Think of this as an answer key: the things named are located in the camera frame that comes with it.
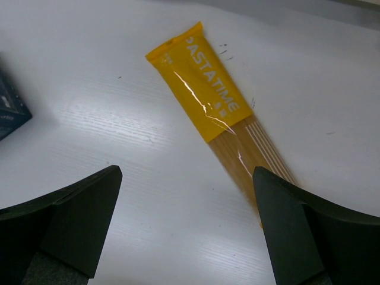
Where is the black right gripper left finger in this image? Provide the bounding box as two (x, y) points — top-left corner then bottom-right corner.
(1, 165), (122, 284)

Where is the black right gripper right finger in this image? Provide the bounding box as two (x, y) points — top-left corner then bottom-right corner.
(253, 167), (379, 284)

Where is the dark blue Barilla pasta box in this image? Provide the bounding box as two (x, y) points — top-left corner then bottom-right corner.
(1, 55), (33, 140)

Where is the yellow spaghetti bag on table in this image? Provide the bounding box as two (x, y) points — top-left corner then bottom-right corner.
(145, 22), (298, 209)

